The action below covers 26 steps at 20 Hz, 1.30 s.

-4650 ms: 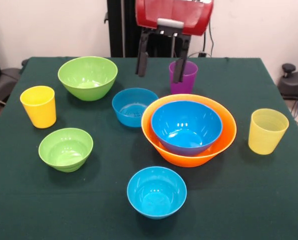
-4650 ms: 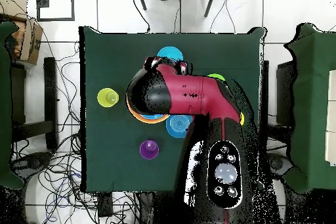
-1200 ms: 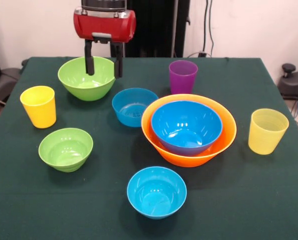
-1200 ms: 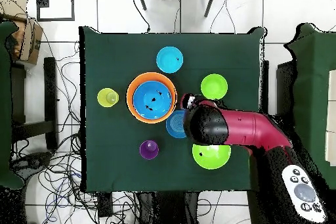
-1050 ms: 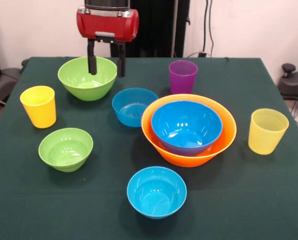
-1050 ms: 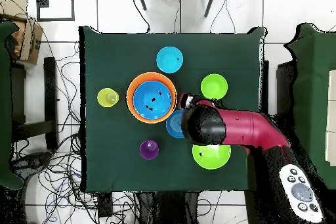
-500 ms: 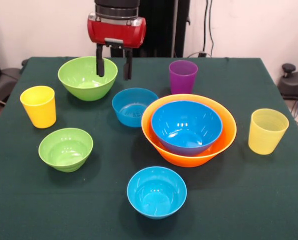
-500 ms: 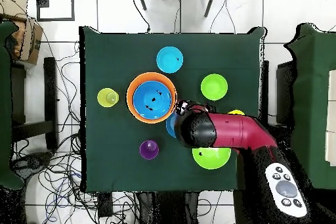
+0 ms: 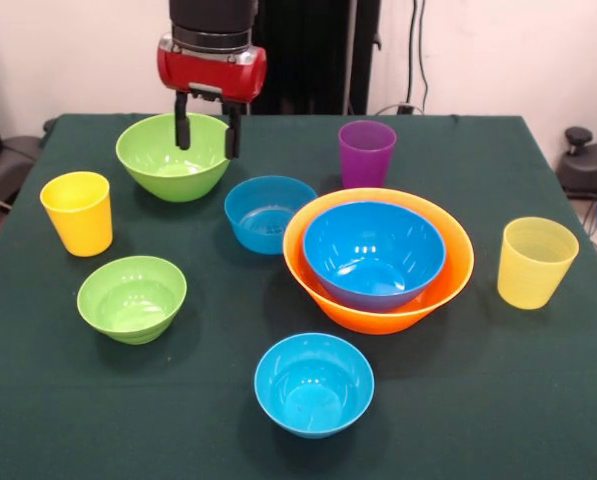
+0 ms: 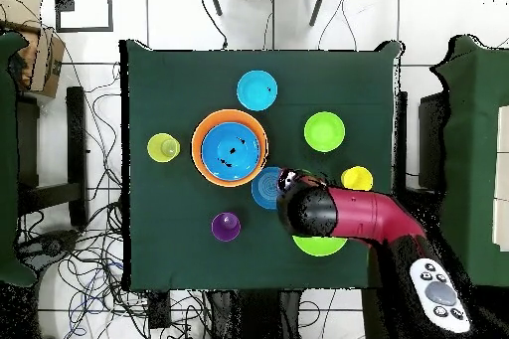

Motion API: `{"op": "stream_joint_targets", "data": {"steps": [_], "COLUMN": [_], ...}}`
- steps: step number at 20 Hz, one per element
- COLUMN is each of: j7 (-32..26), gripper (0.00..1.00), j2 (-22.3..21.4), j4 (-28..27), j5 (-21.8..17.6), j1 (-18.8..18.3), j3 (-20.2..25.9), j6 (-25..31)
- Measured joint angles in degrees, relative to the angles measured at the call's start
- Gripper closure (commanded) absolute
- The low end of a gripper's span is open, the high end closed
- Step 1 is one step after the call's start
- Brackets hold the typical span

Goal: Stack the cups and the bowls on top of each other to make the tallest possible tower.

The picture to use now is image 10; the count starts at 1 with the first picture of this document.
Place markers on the small ribbed blue bowl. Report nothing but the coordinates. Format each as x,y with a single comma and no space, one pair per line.
264,188

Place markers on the black camera tripod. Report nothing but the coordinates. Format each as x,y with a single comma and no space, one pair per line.
214,1

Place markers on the white box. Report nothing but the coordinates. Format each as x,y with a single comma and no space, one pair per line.
503,176

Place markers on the large green bowl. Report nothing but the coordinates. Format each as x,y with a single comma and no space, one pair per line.
320,245

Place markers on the translucent yellow-green cup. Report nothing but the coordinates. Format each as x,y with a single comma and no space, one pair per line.
163,147

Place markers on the small green bowl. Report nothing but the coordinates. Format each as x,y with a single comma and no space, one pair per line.
324,132

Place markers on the small cyan bowl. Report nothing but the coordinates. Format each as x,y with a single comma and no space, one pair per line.
257,90

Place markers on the opaque yellow cup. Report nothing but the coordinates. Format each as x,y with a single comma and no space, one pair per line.
356,178

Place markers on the black power box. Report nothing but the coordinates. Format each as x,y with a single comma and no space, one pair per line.
159,311

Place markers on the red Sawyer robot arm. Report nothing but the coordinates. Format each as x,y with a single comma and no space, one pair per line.
373,211

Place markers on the large orange bowl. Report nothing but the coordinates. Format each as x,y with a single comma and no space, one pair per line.
197,156

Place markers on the dark green tablecloth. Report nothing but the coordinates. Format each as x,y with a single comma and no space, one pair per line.
179,88

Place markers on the green cloth covered table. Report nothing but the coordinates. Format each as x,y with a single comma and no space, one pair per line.
6,156
473,136

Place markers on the black square floor frame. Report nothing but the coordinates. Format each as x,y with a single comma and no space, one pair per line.
83,29

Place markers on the brown cardboard box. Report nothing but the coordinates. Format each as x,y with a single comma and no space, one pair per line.
47,64

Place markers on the purple cup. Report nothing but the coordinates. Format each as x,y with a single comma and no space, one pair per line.
225,227

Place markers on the dark grey base foot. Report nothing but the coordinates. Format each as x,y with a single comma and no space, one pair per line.
51,245

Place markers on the large blue bowl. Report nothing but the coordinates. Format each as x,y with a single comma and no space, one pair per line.
230,144

